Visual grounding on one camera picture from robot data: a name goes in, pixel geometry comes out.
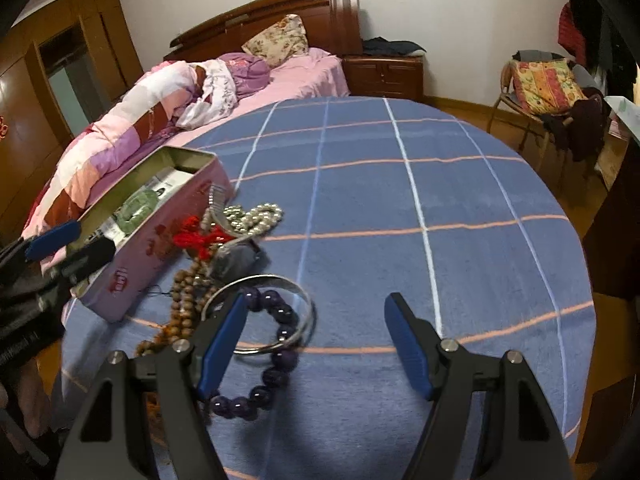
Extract printed paper sheet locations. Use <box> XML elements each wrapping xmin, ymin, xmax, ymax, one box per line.
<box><xmin>145</xmin><ymin>170</ymin><xmax>199</xmax><ymax>197</ymax></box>

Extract purple bead bracelet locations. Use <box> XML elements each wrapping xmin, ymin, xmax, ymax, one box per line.
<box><xmin>207</xmin><ymin>287</ymin><xmax>301</xmax><ymax>418</ymax></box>

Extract colourful patterned cushion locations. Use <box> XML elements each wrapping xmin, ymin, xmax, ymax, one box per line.
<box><xmin>510</xmin><ymin>59</ymin><xmax>589</xmax><ymax>116</ymax></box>

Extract pink patchwork quilt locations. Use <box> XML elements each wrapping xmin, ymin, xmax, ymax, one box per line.
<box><xmin>22</xmin><ymin>59</ymin><xmax>237</xmax><ymax>261</ymax></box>

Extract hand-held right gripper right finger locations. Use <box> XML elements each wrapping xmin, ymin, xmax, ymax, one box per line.
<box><xmin>384</xmin><ymin>291</ymin><xmax>576</xmax><ymax>480</ymax></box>

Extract pearl bead necklace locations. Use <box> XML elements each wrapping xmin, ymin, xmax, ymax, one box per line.
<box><xmin>222</xmin><ymin>202</ymin><xmax>284</xmax><ymax>237</ymax></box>

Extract pink tin box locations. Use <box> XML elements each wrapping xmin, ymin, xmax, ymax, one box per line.
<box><xmin>62</xmin><ymin>146</ymin><xmax>236</xmax><ymax>323</ymax></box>

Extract wooden bead bracelet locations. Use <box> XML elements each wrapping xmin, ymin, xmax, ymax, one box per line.
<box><xmin>135</xmin><ymin>255</ymin><xmax>221</xmax><ymax>358</ymax></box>

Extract dark wooden cabinet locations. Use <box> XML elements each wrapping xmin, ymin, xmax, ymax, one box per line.
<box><xmin>582</xmin><ymin>135</ymin><xmax>640</xmax><ymax>302</ymax></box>

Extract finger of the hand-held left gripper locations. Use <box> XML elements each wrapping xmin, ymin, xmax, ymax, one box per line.
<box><xmin>0</xmin><ymin>220</ymin><xmax>82</xmax><ymax>267</ymax></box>
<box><xmin>47</xmin><ymin>236</ymin><xmax>117</xmax><ymax>287</ymax></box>

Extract red knot tassel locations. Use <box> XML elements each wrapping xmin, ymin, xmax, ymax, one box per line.
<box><xmin>172</xmin><ymin>215</ymin><xmax>236</xmax><ymax>252</ymax></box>

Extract silver bangle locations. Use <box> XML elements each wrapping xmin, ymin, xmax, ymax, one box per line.
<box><xmin>200</xmin><ymin>274</ymin><xmax>318</xmax><ymax>357</ymax></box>

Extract wooden wardrobe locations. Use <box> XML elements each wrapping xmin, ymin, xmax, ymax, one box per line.
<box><xmin>0</xmin><ymin>0</ymin><xmax>146</xmax><ymax>233</ymax></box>

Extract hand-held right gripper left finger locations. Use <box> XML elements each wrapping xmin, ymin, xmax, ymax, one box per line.
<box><xmin>54</xmin><ymin>290</ymin><xmax>251</xmax><ymax>480</ymax></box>

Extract wooden nightstand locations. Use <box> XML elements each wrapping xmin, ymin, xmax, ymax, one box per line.
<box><xmin>342</xmin><ymin>54</ymin><xmax>426</xmax><ymax>104</ymax></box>

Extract person's left hand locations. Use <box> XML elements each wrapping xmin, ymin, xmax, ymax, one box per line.
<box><xmin>0</xmin><ymin>359</ymin><xmax>53</xmax><ymax>438</ymax></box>

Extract wooden bed with pink sheet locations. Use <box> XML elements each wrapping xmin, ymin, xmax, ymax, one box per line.
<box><xmin>22</xmin><ymin>0</ymin><xmax>363</xmax><ymax>266</ymax></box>

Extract wooden chair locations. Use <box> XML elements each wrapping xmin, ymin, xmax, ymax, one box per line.
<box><xmin>487</xmin><ymin>50</ymin><xmax>608</xmax><ymax>177</ymax></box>

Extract green jade bangle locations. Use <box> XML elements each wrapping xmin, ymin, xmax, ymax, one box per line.
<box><xmin>112</xmin><ymin>187</ymin><xmax>166</xmax><ymax>234</ymax></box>

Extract floral pillow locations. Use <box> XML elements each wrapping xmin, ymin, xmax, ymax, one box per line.
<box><xmin>241</xmin><ymin>13</ymin><xmax>310</xmax><ymax>68</ymax></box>

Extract blue plaid blanket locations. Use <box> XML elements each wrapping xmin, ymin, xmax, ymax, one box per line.
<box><xmin>60</xmin><ymin>96</ymin><xmax>597</xmax><ymax>480</ymax></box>

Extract dark folded clothes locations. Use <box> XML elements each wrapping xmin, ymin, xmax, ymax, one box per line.
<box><xmin>361</xmin><ymin>36</ymin><xmax>427</xmax><ymax>59</ymax></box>

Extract silver hair comb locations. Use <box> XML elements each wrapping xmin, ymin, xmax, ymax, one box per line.
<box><xmin>205</xmin><ymin>185</ymin><xmax>237</xmax><ymax>231</ymax></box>

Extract dark clothes on chair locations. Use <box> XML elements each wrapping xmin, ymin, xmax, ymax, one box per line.
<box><xmin>540</xmin><ymin>87</ymin><xmax>609</xmax><ymax>162</ymax></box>

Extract red hanging garment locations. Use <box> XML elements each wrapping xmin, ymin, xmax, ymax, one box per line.
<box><xmin>557</xmin><ymin>2</ymin><xmax>589</xmax><ymax>57</ymax></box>

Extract purple garment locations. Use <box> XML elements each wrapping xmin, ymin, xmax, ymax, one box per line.
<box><xmin>217</xmin><ymin>52</ymin><xmax>273</xmax><ymax>102</ymax></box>

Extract grey pouch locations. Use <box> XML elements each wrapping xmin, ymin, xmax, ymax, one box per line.
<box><xmin>207</xmin><ymin>237</ymin><xmax>264</xmax><ymax>279</ymax></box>

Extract dark hanging clothes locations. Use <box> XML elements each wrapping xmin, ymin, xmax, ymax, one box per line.
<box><xmin>567</xmin><ymin>0</ymin><xmax>640</xmax><ymax>92</ymax></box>

